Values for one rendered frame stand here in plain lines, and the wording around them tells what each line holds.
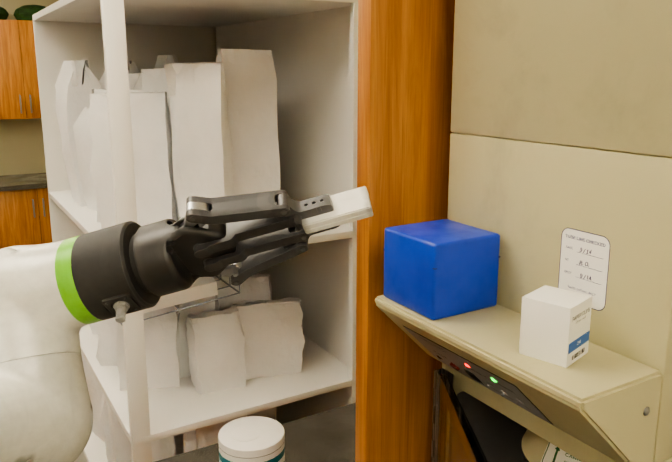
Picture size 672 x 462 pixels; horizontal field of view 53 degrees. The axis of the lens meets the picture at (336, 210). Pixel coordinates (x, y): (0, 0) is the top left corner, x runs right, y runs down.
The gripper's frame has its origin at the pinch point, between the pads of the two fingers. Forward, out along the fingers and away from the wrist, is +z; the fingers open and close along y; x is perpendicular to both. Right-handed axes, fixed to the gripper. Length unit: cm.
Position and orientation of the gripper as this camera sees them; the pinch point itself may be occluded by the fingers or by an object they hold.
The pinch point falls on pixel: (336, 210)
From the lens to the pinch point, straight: 66.7
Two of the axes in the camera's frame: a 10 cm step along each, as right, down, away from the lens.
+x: -1.4, -7.5, 6.5
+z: 9.6, -2.7, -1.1
